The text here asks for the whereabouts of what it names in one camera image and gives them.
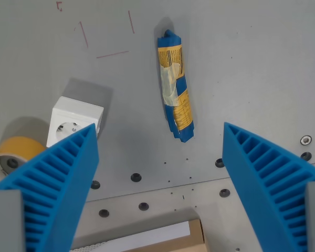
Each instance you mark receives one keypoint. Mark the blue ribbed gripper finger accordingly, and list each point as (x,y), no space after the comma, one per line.
(65,168)
(254,170)

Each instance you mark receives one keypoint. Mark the blue and yellow bag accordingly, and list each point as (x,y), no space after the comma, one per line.
(176,89)

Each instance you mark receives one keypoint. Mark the white power socket box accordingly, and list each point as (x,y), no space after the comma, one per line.
(73,115)

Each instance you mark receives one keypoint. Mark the yellow tape roll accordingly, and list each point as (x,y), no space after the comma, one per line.
(9,155)

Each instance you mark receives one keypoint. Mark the silver hex bolt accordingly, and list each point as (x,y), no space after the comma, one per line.
(306,140)

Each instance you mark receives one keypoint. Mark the brown cardboard box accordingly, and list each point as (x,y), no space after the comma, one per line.
(178,236)

